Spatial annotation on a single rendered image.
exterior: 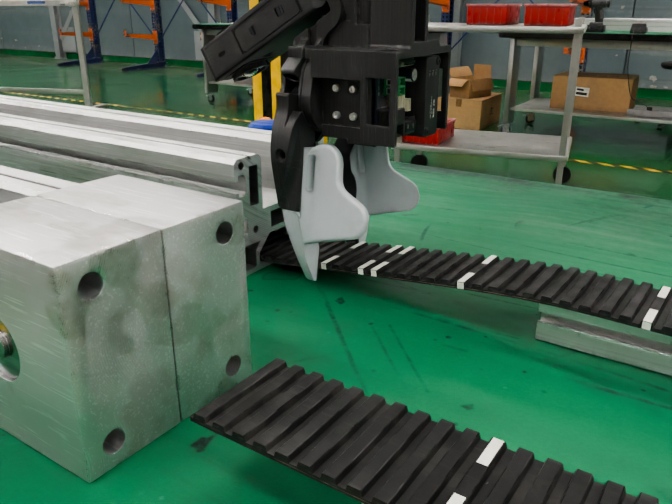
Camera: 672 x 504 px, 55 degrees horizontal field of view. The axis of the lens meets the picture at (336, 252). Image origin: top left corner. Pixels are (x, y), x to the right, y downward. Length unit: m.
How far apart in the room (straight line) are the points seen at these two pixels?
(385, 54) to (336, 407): 0.20
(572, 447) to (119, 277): 0.20
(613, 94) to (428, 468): 5.04
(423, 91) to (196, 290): 0.19
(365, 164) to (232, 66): 0.11
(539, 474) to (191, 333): 0.16
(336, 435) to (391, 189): 0.25
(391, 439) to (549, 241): 0.34
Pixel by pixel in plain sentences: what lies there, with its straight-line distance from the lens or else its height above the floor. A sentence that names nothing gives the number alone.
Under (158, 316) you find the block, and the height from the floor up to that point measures 0.84.
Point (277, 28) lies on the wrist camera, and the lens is 0.42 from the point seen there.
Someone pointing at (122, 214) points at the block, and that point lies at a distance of 0.30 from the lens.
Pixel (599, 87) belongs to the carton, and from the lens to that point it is 5.24.
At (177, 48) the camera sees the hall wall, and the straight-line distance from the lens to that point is 11.45.
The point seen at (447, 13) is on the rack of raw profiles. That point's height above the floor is 0.86.
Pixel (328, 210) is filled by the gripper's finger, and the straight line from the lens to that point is 0.40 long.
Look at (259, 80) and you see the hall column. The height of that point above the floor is 0.55.
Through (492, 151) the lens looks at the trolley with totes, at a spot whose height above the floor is 0.26.
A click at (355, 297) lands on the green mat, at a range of 0.43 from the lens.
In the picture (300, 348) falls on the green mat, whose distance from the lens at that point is 0.37.
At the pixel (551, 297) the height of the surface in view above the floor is 0.81.
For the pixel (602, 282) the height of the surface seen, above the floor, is 0.82.
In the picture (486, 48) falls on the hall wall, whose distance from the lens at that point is 8.42.
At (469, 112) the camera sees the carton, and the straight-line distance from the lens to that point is 5.46.
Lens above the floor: 0.96
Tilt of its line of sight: 21 degrees down
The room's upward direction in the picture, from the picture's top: straight up
